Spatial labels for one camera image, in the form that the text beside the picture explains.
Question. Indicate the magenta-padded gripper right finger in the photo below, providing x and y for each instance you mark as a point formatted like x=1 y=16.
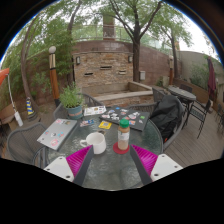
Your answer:
x=145 y=159

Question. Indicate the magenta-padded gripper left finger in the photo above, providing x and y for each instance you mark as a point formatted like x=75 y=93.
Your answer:
x=79 y=160

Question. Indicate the green-capped brown drink bottle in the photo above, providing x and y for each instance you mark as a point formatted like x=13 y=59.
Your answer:
x=123 y=136

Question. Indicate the white ceramic mug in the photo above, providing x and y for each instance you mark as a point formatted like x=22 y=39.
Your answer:
x=97 y=143

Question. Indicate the flat round red coaster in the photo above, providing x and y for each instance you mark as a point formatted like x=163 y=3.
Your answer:
x=120 y=151

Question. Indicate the silver laptop with stickers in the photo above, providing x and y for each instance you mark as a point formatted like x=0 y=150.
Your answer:
x=56 y=133

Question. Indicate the small blue colourful card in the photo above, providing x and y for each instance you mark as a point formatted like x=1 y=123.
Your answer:
x=87 y=123

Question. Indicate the small yellow card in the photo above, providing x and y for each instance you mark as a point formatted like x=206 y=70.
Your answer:
x=105 y=125

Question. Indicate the black laptop with stickers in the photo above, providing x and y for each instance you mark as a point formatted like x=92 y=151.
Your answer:
x=125 y=116

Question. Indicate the black jacket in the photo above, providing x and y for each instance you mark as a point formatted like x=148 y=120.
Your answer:
x=166 y=116

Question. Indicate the white printed sticker sheet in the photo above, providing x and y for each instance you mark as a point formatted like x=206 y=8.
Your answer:
x=95 y=110

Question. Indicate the grey chair carrying jacket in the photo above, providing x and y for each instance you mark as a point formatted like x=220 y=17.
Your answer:
x=143 y=107

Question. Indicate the green plant in blue pot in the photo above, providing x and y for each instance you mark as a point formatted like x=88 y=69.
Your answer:
x=71 y=98

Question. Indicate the black metal patio chair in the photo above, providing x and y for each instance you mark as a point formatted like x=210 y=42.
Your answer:
x=198 y=115

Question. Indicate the yellow and blue striped cone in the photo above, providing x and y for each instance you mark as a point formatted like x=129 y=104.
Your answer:
x=30 y=107

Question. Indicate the round grey patio table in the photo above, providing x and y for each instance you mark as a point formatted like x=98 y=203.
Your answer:
x=181 y=93

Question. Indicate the wooden bench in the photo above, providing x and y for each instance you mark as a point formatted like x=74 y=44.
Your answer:
x=6 y=115

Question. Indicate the large dark forked tree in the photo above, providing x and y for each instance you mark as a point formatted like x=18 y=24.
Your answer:
x=136 y=60

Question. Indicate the closed maroon patio umbrella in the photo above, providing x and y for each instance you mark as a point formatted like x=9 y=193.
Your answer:
x=212 y=80

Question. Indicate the thin dark tree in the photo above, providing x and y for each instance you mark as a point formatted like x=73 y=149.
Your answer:
x=174 y=56

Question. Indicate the leaning tree with pale trunk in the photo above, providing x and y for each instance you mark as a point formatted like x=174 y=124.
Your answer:
x=25 y=66

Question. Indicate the orange patio umbrella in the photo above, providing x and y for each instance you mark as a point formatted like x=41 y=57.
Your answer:
x=4 y=75

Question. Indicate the grey wall utility box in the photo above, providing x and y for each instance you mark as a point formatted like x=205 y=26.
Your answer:
x=142 y=75

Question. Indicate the wooden lamp post with globe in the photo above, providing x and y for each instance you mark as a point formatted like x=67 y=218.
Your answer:
x=54 y=80

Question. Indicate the slim wooden lamp post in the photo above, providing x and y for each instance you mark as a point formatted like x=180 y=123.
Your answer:
x=171 y=70

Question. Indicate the black wall lamp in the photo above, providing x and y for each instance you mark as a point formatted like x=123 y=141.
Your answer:
x=130 y=59
x=78 y=60

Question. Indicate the slender tree behind wall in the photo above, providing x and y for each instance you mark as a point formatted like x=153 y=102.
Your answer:
x=74 y=16

